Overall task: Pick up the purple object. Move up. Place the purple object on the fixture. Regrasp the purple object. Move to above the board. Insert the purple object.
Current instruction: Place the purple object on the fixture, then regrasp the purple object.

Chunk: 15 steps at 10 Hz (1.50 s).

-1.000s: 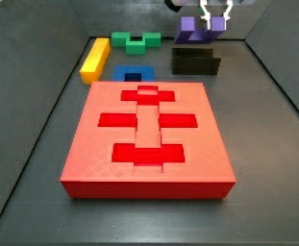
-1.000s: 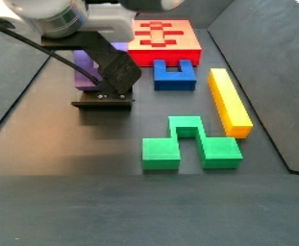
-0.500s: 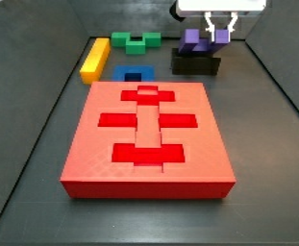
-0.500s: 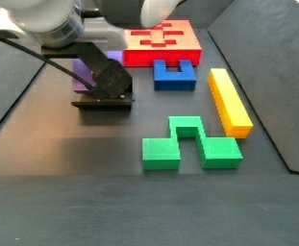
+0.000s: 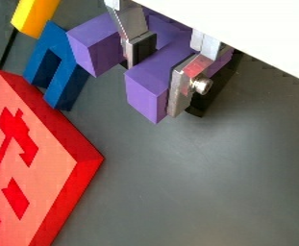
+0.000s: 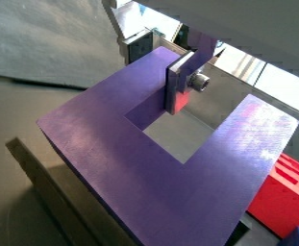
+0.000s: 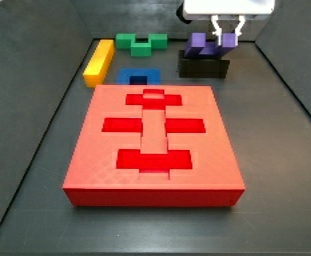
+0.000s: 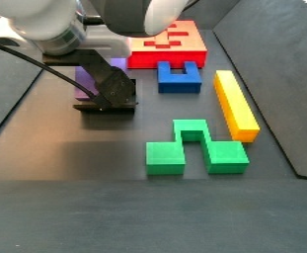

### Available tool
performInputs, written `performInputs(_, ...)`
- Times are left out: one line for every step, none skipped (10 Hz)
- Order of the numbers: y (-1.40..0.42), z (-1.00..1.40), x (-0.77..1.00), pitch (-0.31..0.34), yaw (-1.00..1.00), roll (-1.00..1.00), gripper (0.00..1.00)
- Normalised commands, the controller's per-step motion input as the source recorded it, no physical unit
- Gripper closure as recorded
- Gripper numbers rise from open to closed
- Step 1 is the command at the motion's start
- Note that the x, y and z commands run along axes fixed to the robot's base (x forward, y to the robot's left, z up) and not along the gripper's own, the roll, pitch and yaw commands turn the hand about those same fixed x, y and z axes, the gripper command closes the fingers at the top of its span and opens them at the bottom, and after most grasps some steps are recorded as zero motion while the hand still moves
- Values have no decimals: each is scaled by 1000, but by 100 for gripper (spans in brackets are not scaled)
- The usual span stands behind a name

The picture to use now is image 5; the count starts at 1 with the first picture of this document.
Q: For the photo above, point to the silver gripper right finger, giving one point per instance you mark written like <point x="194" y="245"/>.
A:
<point x="193" y="74"/>

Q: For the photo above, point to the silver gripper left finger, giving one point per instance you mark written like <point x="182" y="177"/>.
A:
<point x="138" y="40"/>

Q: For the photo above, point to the purple U-shaped block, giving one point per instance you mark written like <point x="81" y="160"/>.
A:
<point x="98" y="52"/>

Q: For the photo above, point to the red puzzle board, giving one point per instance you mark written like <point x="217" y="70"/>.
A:
<point x="47" y="165"/>

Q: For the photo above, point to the blue U-shaped block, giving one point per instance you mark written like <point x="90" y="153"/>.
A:
<point x="53" y="68"/>

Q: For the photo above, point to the yellow long bar block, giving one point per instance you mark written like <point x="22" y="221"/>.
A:
<point x="33" y="14"/>

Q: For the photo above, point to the black angle bracket fixture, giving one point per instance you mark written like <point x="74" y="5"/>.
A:
<point x="201" y="102"/>

